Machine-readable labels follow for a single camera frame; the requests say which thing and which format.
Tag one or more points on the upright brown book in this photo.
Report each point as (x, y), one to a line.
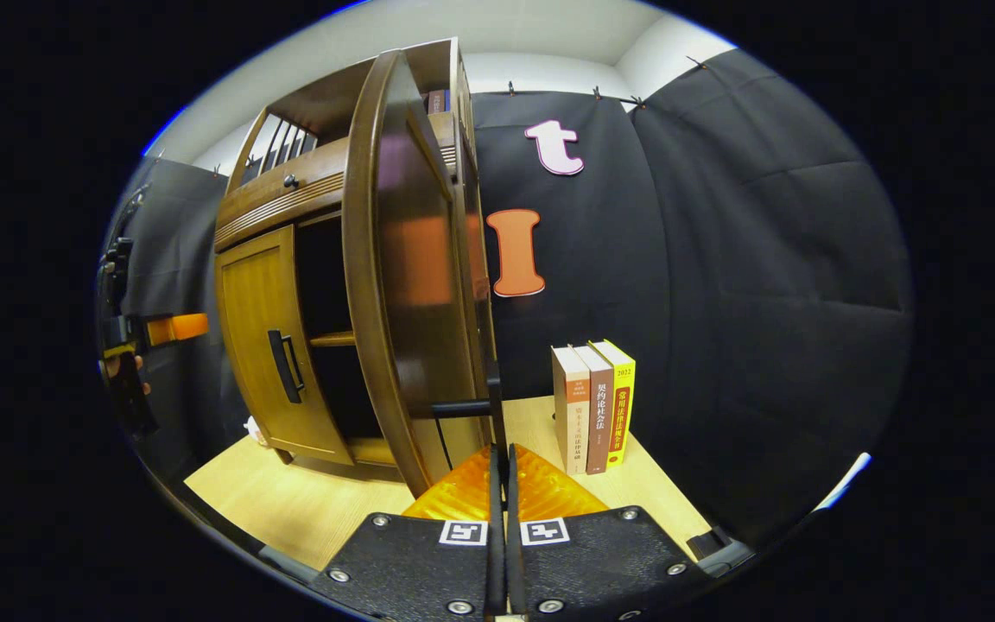
(434, 100)

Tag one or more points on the wooden double-door shoe cabinet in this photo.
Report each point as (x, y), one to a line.
(325, 95)

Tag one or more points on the crumpled white object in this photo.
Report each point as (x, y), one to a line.
(256, 430)

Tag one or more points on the small black bracket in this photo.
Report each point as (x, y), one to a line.
(718, 549)

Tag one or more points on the yellow book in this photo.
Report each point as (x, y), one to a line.
(623, 397)

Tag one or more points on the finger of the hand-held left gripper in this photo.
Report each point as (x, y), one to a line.
(182, 328)

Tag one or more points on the wooden shoe cabinet door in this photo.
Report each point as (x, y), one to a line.
(411, 285)
(256, 328)

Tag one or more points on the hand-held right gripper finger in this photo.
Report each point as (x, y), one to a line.
(496, 561)
(515, 561)

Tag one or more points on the reddish brown book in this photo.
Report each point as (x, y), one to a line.
(599, 406)

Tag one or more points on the wooden drawer with black knob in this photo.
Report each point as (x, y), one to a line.
(273, 203)

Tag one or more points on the beige book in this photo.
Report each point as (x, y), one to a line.
(571, 406)

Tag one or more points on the wooden inner cabinet shelf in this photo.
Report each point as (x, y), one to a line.
(333, 339)

